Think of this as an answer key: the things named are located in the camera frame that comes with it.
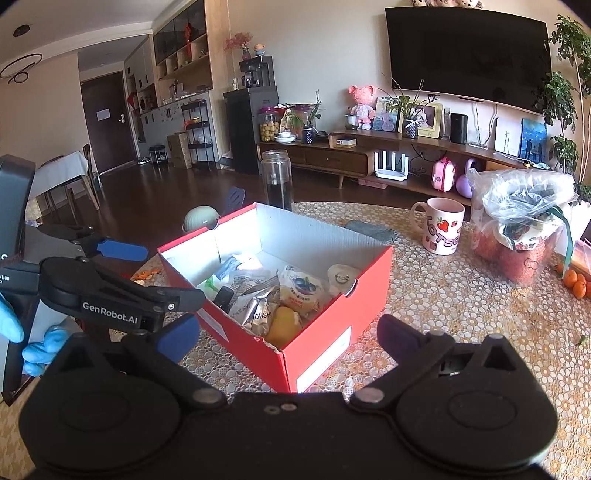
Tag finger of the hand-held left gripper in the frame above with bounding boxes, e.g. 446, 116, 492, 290
88, 262, 207, 315
39, 224, 149, 263

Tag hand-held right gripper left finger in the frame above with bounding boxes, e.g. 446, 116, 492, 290
46, 314, 228, 411

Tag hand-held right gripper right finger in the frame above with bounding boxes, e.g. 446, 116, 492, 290
350, 314, 539, 411

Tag white green snack packet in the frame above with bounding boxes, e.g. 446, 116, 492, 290
203, 255, 245, 296

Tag white printed packet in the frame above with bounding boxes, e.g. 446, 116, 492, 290
231, 265, 280, 296

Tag red shoe box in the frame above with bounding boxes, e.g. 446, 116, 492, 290
157, 203, 394, 394

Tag silver foil packet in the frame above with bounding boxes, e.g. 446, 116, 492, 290
231, 286, 282, 337

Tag blueberry bread packet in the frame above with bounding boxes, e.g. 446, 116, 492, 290
278, 265, 326, 315

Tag yellow potato-shaped toy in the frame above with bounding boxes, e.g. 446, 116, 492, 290
265, 305, 308, 349

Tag patterned tablecloth desktop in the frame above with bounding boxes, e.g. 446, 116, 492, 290
0, 200, 591, 462

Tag person's left hand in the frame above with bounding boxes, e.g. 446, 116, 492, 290
0, 292, 71, 377

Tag pale green round object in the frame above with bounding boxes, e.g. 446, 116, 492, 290
181, 205, 221, 232

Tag wooden dining chair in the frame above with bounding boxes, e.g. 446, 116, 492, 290
82, 143, 102, 210

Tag dining table with white cloth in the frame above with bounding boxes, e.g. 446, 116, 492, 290
28, 151, 93, 217

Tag grey cloth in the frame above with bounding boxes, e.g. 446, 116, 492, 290
344, 220, 399, 244

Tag pink strawberry mug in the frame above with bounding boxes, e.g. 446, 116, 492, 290
410, 197, 466, 257

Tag cardboard box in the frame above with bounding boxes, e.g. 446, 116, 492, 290
166, 131, 192, 170

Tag dark wooden door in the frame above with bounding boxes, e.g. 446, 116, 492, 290
80, 71, 139, 176

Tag black shelving rack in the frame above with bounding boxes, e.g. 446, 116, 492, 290
181, 99, 218, 171

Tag empty glass jar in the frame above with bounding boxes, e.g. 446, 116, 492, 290
261, 149, 295, 212

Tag pink toy suitcase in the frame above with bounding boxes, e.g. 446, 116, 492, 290
431, 156, 458, 192

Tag white router with antennas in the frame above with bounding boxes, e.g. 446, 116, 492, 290
374, 150, 411, 181

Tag purple kettlebell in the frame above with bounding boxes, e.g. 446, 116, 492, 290
455, 158, 481, 199

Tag plastic bag with orange basket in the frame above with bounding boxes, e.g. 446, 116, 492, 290
467, 168, 578, 287

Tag wooden television console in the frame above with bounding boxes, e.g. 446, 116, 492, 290
256, 129, 532, 199

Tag black cabinet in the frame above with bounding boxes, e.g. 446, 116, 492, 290
223, 85, 280, 175

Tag pile of tangerines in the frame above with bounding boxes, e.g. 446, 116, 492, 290
554, 263, 591, 298

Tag snack jar with purple lid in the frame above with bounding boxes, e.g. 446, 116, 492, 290
257, 106, 281, 143

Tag black speaker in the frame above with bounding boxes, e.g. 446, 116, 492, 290
450, 113, 468, 145

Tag small plant in dark vase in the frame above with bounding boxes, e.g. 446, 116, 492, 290
286, 90, 326, 145

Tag small blue picture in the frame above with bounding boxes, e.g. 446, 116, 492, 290
373, 97, 400, 133

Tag orchid plant in patterned vase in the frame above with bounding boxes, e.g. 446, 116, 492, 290
379, 78, 439, 140

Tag black coffee machine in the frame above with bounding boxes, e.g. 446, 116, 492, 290
239, 55, 275, 88

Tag pink doll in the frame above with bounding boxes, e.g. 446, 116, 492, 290
347, 84, 376, 131

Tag red flowers in vase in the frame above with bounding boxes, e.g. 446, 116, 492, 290
224, 31, 254, 62

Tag tall potted tree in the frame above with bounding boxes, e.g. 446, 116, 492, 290
531, 14, 591, 204

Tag ring ceiling lamp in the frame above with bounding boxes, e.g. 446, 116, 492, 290
0, 52, 44, 85

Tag wooden wall shelving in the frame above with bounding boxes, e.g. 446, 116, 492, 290
124, 0, 215, 112

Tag yellow photo frame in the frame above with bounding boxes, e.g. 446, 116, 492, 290
413, 102, 444, 139

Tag wall television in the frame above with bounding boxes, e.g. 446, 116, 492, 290
385, 6, 553, 116

